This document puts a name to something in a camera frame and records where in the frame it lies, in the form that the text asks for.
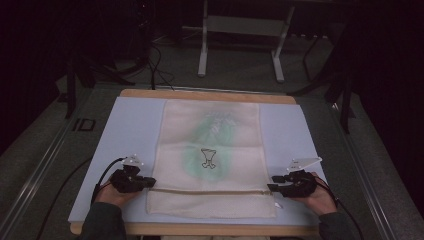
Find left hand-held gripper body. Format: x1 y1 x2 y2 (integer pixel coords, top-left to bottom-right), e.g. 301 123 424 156
109 153 148 195

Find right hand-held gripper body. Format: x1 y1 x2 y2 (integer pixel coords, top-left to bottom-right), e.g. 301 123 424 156
281 156 324 199

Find white mesh laundry bag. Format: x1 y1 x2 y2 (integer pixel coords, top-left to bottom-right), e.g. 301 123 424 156
145 99 278 220

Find person's left hand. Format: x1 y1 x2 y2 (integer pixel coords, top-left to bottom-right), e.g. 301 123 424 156
94 181 141 208

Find person's right hand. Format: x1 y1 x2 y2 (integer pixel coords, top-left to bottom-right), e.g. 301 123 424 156
292 171 338 217

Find green garment with printed figure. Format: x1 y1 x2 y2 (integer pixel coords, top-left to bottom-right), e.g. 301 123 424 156
183 111 238 183

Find light blue table mat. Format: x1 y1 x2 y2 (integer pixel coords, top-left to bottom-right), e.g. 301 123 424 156
68 96 328 227

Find wooden table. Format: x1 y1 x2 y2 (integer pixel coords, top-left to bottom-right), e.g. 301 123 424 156
69 88 322 238

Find black stand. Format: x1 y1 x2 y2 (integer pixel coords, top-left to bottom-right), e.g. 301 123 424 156
289 31 358 135
63 46 136 120

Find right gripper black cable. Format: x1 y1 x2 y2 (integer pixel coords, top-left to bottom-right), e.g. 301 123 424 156
314 178 365 240

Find metal floor rail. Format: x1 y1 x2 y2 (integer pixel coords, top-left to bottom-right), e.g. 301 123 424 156
0 108 88 240
328 102 398 240

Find long black floor cable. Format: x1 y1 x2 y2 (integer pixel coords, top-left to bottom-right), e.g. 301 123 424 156
34 156 94 240

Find black floor cables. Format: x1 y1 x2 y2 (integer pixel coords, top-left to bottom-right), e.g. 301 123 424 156
145 41 176 92

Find white metal stand frame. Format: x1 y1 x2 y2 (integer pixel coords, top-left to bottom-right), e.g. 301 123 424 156
181 0 297 84

